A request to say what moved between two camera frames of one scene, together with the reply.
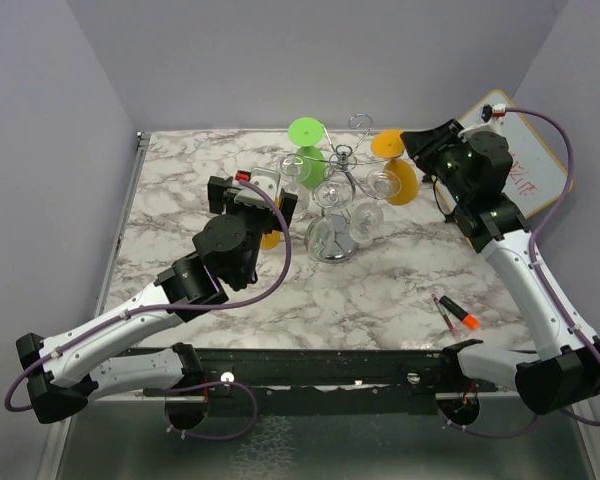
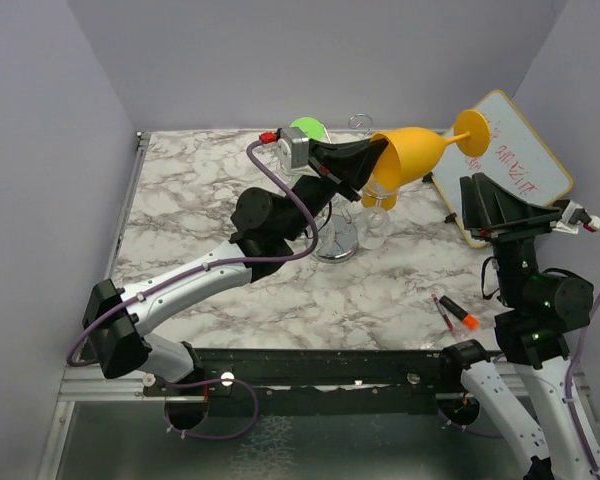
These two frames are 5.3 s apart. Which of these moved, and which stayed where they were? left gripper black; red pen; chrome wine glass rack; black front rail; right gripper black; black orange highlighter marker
Moved: left gripper black; right gripper black
Stayed: chrome wine glass rack; red pen; black front rail; black orange highlighter marker
